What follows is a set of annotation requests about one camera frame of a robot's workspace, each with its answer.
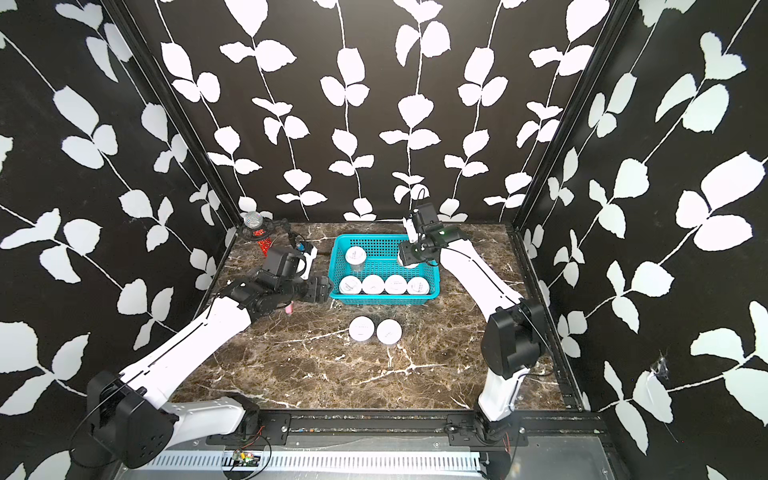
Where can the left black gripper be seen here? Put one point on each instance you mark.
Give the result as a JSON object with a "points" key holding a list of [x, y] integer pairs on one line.
{"points": [[313, 293]]}

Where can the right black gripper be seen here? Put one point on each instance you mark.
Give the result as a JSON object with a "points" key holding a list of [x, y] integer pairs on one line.
{"points": [[406, 253]]}

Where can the yogurt cup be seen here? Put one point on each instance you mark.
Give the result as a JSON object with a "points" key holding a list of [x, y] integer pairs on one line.
{"points": [[396, 285], [361, 329], [356, 257], [418, 286], [373, 285], [350, 285], [407, 258], [389, 332]]}

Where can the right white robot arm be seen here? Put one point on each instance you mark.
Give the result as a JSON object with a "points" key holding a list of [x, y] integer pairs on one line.
{"points": [[514, 338]]}

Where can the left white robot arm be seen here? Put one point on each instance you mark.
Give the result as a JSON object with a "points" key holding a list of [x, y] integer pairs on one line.
{"points": [[131, 414]]}

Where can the teal plastic basket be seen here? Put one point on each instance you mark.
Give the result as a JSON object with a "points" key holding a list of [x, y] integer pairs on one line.
{"points": [[381, 259]]}

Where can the black mini tripod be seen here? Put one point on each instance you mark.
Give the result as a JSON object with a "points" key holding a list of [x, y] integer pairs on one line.
{"points": [[286, 233]]}

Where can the white vented strip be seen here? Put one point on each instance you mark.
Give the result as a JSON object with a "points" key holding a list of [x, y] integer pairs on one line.
{"points": [[373, 462]]}

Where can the small circuit board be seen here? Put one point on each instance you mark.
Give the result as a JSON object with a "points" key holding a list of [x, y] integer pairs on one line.
{"points": [[243, 460]]}

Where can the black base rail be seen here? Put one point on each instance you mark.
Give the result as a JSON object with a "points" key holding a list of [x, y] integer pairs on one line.
{"points": [[460, 427]]}

